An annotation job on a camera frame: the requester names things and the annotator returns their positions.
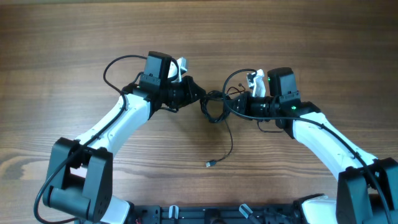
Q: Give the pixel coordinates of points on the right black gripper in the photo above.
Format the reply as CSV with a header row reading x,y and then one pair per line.
x,y
245,99

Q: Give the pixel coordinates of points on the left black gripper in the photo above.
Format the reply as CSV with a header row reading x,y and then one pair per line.
x,y
189,95

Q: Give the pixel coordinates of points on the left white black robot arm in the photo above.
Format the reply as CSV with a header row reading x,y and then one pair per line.
x,y
79,178

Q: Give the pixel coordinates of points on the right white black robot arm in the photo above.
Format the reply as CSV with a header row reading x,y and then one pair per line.
x,y
367,186

